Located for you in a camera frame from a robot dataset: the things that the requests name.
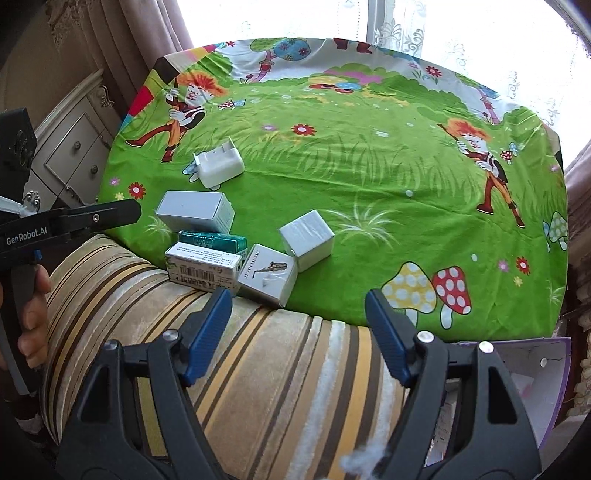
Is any white box with barcode label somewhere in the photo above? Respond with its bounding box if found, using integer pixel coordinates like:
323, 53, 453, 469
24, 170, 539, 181
164, 242, 243, 292

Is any teal green box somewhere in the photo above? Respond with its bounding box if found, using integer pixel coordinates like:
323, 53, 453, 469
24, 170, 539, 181
178, 229, 248, 256

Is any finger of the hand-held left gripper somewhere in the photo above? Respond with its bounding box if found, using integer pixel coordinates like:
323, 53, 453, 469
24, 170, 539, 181
59, 199, 143, 241

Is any brown curtain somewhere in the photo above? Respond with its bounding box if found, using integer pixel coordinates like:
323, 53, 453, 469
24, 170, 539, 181
78, 0, 195, 100

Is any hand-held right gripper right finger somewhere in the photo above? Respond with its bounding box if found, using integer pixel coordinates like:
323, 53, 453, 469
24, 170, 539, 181
364, 289, 544, 480

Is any purple cardboard box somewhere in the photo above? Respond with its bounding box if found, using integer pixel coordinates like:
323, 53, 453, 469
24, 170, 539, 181
429, 335, 574, 468

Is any white saxophone print box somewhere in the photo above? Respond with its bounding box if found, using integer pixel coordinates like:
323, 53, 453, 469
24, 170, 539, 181
237, 243, 298, 308

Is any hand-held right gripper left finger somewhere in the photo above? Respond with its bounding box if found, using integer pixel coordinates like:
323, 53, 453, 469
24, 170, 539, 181
55, 287, 233, 480

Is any white cube box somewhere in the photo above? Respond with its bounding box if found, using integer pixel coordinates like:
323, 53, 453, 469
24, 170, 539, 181
278, 209, 336, 273

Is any green cartoon printed cloth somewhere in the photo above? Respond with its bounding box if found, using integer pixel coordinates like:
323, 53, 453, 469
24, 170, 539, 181
105, 37, 570, 341

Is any white lace curtain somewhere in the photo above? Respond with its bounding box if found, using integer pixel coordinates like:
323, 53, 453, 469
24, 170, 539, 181
367, 0, 591, 160

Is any grey white medicine box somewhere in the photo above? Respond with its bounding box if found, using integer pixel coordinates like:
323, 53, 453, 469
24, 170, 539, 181
154, 189, 236, 234

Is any cream carved cabinet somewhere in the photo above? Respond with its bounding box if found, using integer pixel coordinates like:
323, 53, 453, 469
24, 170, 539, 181
23, 68, 123, 209

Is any white plastic holder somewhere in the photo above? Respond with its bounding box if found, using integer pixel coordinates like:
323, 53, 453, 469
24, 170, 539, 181
191, 138, 245, 189

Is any person's left hand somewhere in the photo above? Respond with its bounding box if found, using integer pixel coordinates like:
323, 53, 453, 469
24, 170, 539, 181
16, 264, 53, 357

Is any striped sofa cushion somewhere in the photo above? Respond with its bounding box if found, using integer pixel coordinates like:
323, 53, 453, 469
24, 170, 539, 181
39, 233, 459, 480

